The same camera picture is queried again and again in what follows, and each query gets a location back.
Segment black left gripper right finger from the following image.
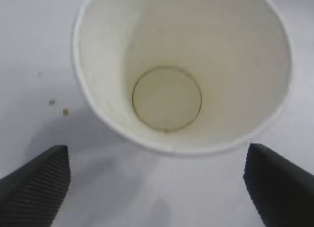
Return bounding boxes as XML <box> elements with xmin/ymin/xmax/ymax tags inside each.
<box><xmin>243</xmin><ymin>143</ymin><xmax>314</xmax><ymax>227</ymax></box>

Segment white paper coffee cup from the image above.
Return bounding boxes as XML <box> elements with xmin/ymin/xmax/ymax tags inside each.
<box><xmin>72</xmin><ymin>0</ymin><xmax>293</xmax><ymax>157</ymax></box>

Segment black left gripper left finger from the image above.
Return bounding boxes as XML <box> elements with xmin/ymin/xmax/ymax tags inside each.
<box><xmin>0</xmin><ymin>145</ymin><xmax>72</xmax><ymax>227</ymax></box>

